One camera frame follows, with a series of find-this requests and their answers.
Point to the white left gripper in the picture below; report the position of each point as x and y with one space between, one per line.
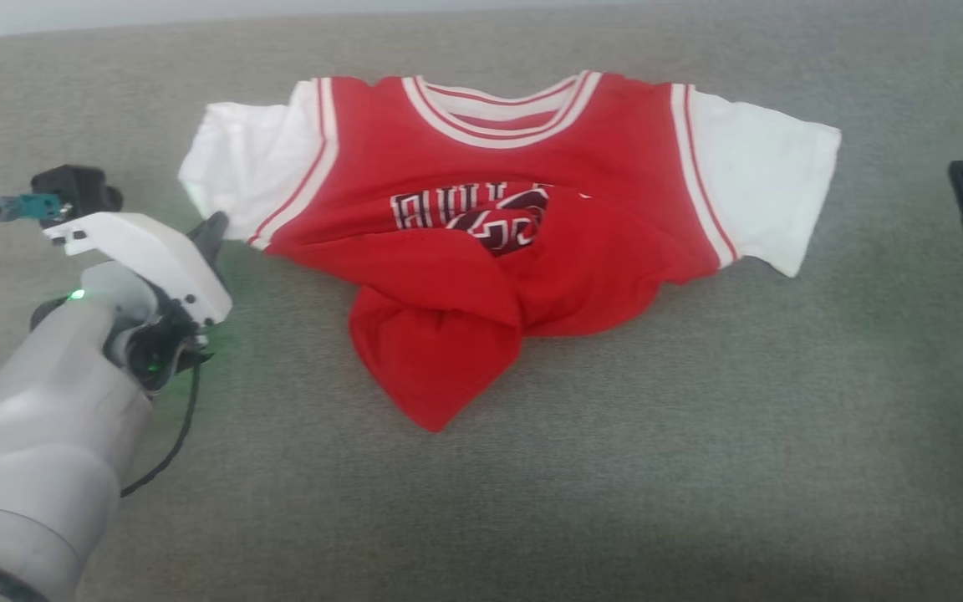
155 259

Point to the grey fabric sofa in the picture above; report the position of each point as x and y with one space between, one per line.
532 518

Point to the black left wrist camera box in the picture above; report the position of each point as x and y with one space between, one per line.
76 188

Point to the red and white basketball jersey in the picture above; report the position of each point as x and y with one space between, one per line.
607 159

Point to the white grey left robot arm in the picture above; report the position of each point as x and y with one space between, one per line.
47 418

